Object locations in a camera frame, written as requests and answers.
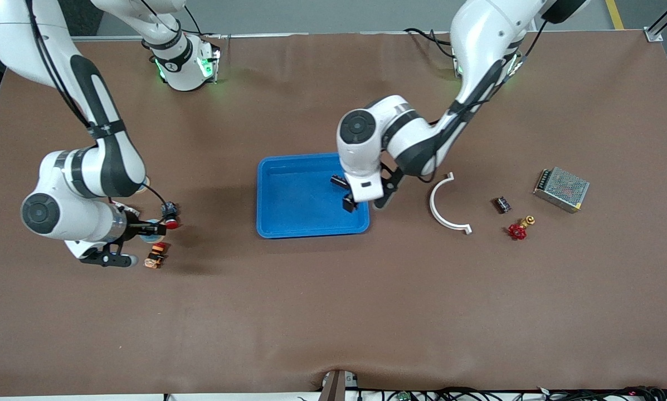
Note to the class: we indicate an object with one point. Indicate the yellow floor tape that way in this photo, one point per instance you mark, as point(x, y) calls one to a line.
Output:
point(614, 12)

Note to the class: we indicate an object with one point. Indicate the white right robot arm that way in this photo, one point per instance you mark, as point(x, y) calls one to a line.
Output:
point(105, 161)

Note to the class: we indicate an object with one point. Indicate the brown table mat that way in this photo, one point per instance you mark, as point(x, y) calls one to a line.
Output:
point(333, 312)

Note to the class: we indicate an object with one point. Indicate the metal mount bracket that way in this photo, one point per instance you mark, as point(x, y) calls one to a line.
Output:
point(336, 387)

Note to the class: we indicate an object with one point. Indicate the aluminium frame profile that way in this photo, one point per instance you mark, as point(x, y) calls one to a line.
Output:
point(653, 34)

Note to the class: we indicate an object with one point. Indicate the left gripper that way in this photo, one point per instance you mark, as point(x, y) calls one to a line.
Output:
point(348, 203)

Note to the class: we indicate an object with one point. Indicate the long brown electrolytic capacitor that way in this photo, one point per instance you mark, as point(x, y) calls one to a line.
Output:
point(339, 180)

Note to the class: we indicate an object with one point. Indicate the short black electrolytic capacitor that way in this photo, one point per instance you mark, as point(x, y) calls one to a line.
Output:
point(501, 205)

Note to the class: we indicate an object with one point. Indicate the red orange push button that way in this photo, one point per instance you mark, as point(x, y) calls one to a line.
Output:
point(156, 255)

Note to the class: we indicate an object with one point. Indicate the white red circuit breaker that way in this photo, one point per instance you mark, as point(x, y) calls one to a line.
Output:
point(131, 211)

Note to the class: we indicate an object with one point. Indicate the white curved plastic bracket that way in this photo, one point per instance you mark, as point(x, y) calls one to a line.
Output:
point(432, 203)

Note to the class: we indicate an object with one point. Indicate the red mushroom button black body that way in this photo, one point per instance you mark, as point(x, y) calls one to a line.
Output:
point(169, 210)

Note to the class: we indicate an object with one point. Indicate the metal mesh power supply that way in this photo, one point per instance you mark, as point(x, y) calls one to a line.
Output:
point(561, 189)

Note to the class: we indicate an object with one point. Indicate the blue plastic tray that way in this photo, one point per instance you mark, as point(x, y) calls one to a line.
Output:
point(300, 200)

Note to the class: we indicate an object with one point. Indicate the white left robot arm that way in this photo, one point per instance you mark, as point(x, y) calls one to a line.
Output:
point(478, 39)

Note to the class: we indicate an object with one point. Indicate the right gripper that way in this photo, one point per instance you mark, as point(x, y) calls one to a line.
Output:
point(134, 228)

